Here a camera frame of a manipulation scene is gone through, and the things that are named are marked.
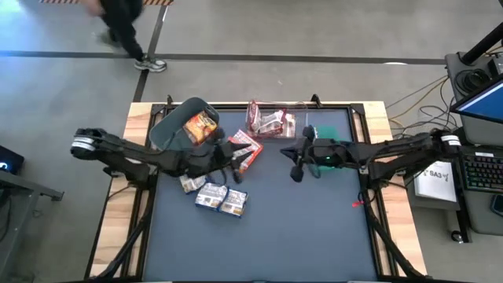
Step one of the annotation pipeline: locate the clear plastic bin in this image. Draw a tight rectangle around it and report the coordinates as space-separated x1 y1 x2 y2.
245 100 310 141

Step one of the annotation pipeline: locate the grey side desk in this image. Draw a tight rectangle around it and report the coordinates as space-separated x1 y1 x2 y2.
0 168 66 276

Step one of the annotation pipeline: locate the white SA3 sign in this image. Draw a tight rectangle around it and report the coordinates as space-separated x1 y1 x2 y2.
414 160 459 204

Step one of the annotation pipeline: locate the black monitor pole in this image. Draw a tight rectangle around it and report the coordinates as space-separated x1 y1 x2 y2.
461 23 503 66

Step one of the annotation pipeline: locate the grey workstation cart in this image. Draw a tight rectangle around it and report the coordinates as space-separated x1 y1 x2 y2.
443 50 503 237

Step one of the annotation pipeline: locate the yellow floor cable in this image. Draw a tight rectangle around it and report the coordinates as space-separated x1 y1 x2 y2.
387 76 451 130

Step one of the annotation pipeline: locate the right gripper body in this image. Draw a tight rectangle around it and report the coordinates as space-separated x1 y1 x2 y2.
289 124 349 184

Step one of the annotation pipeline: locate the green translucent plastic bin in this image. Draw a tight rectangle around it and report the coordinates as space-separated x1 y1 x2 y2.
305 124 347 178

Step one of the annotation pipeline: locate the black floor cable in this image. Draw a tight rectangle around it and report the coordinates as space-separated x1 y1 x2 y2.
392 76 463 141

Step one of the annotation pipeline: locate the black metal table frame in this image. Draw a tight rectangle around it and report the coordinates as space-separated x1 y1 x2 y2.
84 93 429 283

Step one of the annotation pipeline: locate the dark grey plastic bin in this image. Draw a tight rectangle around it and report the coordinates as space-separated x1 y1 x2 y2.
148 97 220 153

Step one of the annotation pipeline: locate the black hazard-striped cart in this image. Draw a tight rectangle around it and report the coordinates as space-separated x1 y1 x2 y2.
39 0 174 7

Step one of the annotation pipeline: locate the blue Maruchan ramen pack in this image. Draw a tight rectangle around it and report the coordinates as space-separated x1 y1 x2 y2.
179 174 208 194
194 182 229 211
218 188 249 219

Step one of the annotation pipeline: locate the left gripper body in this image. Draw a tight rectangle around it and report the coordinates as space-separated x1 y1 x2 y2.
188 127 237 182

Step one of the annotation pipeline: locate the person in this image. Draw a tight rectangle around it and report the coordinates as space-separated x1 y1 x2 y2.
80 0 169 74

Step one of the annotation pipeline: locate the backlit black keyboard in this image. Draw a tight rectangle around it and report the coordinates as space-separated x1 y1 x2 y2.
461 155 503 194

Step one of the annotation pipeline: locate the black device with light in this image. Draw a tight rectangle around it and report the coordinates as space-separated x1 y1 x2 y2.
0 144 25 176

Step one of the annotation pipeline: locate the red Maruchan ramen pack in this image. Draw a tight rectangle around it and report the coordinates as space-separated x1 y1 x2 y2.
281 112 297 138
246 100 263 134
259 109 287 138

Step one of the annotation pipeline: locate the computer monitor blue screen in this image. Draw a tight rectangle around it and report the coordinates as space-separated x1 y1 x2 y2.
450 74 503 125

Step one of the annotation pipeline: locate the coiled black cable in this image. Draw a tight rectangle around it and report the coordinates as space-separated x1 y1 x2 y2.
453 68 492 94

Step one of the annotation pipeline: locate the dark computer mouse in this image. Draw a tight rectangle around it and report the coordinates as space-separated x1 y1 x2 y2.
490 193 503 218

